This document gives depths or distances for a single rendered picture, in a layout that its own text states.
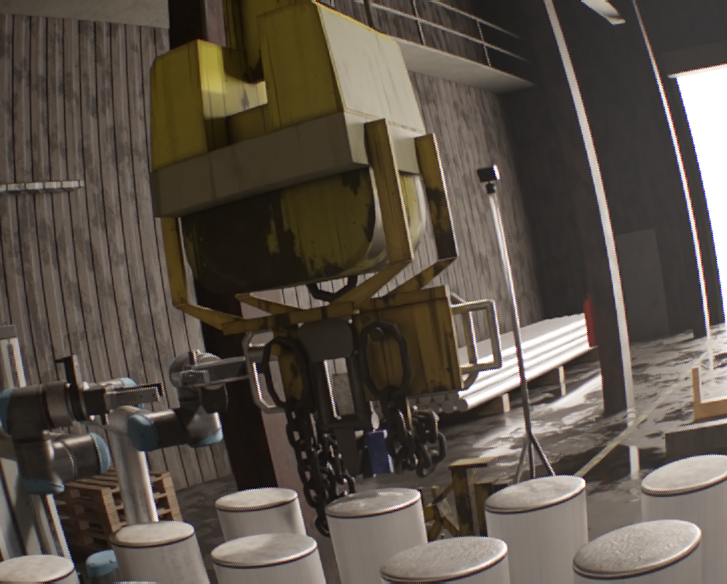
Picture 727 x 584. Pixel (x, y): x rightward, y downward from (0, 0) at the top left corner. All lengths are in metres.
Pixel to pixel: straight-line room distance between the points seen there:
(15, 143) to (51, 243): 1.15
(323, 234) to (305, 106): 0.20
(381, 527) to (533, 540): 0.29
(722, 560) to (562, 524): 0.29
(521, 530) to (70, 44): 8.41
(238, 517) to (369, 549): 0.29
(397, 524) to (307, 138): 0.63
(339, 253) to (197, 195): 0.24
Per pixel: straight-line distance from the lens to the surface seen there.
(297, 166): 1.27
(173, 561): 1.40
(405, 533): 1.42
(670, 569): 0.89
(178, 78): 1.43
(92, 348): 8.53
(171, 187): 1.40
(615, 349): 9.18
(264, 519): 1.57
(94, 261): 8.70
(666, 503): 1.16
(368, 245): 1.30
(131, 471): 2.55
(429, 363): 1.44
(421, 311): 1.43
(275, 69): 1.32
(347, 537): 1.42
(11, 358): 2.62
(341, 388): 1.53
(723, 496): 1.17
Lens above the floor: 1.67
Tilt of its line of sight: 1 degrees up
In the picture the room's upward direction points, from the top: 10 degrees counter-clockwise
